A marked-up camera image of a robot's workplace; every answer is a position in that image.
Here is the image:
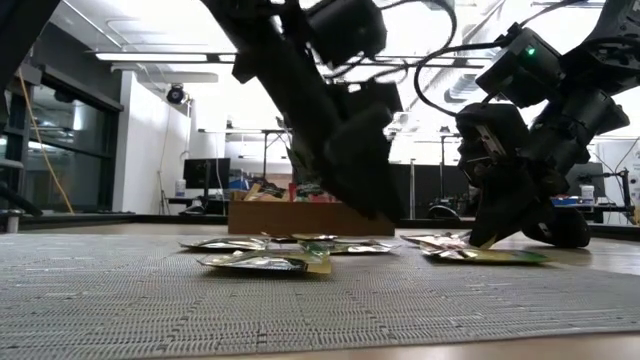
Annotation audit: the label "yellow cable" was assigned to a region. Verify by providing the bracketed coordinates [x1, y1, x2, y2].
[18, 74, 75, 215]

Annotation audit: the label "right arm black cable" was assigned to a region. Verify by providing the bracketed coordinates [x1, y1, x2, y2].
[412, 42, 506, 119]

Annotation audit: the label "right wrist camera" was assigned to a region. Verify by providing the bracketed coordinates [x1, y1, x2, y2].
[474, 24, 565, 109]

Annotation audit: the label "black ceiling spotlight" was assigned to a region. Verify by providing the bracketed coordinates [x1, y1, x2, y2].
[165, 83, 187, 106]

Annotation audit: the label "brown cardboard box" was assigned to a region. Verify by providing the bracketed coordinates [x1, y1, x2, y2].
[227, 197, 396, 237]

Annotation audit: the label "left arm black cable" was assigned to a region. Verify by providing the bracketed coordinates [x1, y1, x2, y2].
[319, 0, 461, 86]

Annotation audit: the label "long light bar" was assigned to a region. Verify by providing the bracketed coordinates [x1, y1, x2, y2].
[94, 51, 236, 64]

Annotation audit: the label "small grey post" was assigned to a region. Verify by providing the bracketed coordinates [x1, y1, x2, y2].
[2, 209, 24, 236]

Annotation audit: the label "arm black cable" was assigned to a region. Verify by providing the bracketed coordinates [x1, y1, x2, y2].
[412, 42, 506, 119]
[319, 0, 461, 86]

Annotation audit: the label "black partition panels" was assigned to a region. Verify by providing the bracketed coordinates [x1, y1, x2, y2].
[399, 162, 471, 220]

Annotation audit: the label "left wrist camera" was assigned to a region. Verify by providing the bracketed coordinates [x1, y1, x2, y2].
[304, 0, 389, 69]

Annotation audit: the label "grey woven placemat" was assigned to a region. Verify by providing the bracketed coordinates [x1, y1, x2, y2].
[0, 233, 640, 354]

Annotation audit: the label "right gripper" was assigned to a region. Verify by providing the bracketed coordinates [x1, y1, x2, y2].
[457, 89, 631, 249]

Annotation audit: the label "large silver snack packet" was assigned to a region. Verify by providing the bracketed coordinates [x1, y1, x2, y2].
[196, 248, 333, 276]

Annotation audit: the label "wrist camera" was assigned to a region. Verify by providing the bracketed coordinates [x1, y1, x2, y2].
[304, 0, 389, 69]
[474, 24, 565, 109]

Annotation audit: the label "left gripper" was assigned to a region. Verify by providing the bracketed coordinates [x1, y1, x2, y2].
[202, 0, 404, 221]

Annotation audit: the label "black computer monitor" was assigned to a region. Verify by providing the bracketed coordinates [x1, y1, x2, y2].
[182, 157, 232, 190]
[579, 162, 606, 199]

